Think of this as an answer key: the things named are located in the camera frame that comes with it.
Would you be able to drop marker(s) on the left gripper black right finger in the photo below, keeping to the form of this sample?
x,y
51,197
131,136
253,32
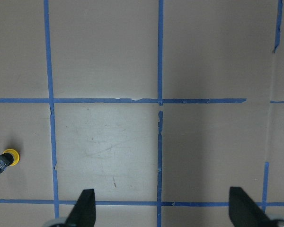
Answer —
x,y
243,211

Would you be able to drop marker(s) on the yellow push button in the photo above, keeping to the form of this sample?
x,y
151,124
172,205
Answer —
x,y
9,157

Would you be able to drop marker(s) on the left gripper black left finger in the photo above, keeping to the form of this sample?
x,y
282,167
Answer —
x,y
83,213

